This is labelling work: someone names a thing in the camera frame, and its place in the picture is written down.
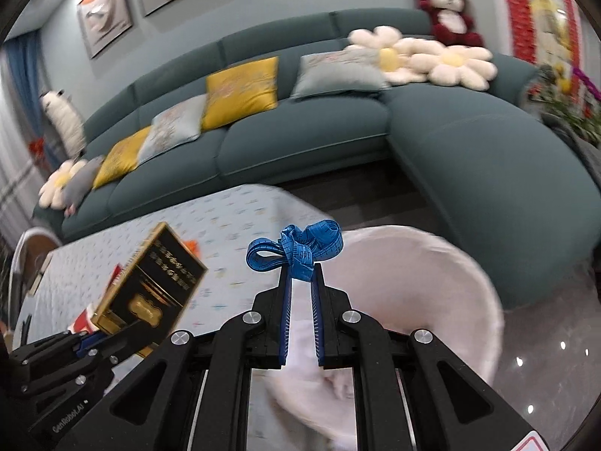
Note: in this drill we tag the floral tablecloth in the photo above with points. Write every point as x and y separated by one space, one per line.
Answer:
141 239

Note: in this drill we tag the red curtain tie bow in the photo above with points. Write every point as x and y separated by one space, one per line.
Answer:
36 146

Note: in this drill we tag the black and gold box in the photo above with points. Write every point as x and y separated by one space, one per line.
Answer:
150 286

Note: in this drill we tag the blue measuring tape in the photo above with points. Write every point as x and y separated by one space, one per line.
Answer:
300 249

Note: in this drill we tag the orange snack packet blue print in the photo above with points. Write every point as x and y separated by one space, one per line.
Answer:
190 245

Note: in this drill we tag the grey-blue embroidered cushion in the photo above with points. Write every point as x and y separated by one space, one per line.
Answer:
173 127
338 75

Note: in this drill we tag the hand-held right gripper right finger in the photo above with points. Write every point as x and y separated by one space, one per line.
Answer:
342 333

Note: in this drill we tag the small framed wall painting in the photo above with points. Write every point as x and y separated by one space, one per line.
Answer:
104 14

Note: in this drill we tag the bin with white plastic liner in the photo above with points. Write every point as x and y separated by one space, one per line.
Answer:
422 300

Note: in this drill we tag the white framed chair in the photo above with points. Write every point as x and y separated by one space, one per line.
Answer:
33 263

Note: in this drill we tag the teal sectional sofa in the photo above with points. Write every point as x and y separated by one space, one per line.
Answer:
328 150

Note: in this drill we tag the white flower pillow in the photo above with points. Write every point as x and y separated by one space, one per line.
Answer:
382 54
54 185
455 65

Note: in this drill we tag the red and white plush bear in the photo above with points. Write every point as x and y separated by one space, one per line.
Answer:
450 9

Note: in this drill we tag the yellow embroidered cushion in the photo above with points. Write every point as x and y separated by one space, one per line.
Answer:
119 159
242 91

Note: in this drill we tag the white sheep plush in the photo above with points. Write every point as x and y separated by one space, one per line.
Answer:
63 122

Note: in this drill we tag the blue curtain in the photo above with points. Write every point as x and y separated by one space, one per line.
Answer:
26 89

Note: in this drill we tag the orange potted flowers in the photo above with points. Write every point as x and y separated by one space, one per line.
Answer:
570 98

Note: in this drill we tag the white sheer curtain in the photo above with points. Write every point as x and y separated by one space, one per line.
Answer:
16 188

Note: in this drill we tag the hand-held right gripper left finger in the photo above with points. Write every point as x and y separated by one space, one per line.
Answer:
263 333

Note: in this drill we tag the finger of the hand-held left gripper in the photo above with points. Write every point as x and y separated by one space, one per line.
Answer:
129 340
88 344

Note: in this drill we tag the grey plush mouse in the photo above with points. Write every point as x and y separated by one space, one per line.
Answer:
80 185

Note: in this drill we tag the red wall hanging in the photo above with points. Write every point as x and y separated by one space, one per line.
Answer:
540 9

